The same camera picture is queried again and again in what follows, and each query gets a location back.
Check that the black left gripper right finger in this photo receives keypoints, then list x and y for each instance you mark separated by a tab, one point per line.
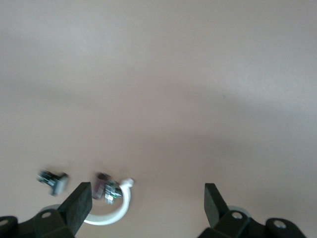
214	203

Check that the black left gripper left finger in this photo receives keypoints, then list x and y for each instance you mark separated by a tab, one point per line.
78	205

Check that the brown contact block with metal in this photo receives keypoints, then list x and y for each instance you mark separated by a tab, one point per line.
101	188

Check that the small black plastic component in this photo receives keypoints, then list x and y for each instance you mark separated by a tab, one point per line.
58	183

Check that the white curved plastic bracket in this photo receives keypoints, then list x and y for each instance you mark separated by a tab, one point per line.
123	205

